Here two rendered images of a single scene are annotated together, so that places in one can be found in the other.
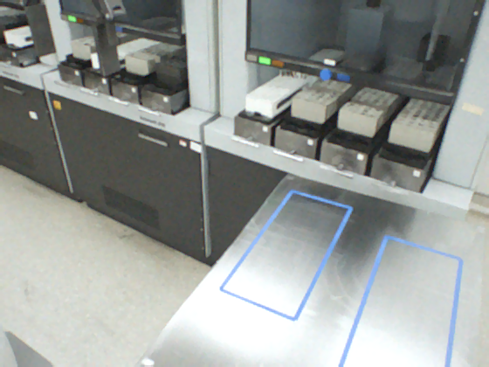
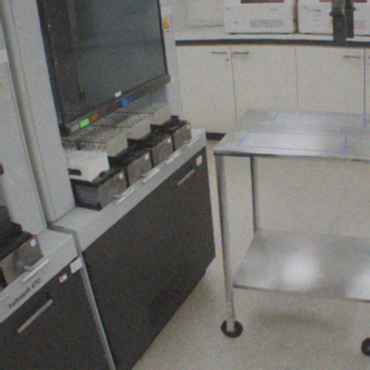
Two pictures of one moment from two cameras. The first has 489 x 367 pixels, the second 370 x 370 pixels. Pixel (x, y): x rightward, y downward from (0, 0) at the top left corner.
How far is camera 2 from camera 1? 1.63 m
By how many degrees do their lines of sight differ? 78
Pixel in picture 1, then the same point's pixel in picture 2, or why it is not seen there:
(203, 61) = (24, 174)
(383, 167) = (177, 136)
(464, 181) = not seen: hidden behind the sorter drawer
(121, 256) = not seen: outside the picture
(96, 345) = not seen: outside the picture
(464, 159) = (177, 111)
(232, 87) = (57, 178)
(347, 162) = (165, 151)
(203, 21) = (13, 128)
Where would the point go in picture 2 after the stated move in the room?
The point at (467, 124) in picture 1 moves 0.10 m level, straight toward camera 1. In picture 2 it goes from (172, 90) to (196, 90)
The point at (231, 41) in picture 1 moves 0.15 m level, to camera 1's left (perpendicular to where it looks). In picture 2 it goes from (45, 129) to (34, 148)
